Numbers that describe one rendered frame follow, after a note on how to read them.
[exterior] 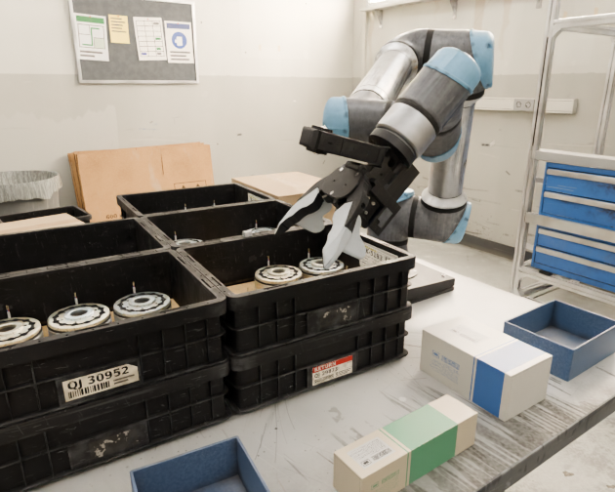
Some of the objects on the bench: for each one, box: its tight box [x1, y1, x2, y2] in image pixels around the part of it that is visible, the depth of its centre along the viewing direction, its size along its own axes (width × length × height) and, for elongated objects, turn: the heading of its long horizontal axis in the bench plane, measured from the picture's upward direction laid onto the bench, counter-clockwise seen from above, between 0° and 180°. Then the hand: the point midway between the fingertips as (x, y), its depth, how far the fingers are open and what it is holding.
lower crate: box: [222, 306, 412, 413], centre depth 105 cm, size 40×30×12 cm
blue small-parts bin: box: [503, 300, 615, 382], centre depth 106 cm, size 20×15×7 cm
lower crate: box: [0, 357, 231, 492], centre depth 85 cm, size 40×30×12 cm
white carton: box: [420, 314, 553, 422], centre depth 95 cm, size 20×12×9 cm, turn 33°
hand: (293, 248), depth 66 cm, fingers open, 14 cm apart
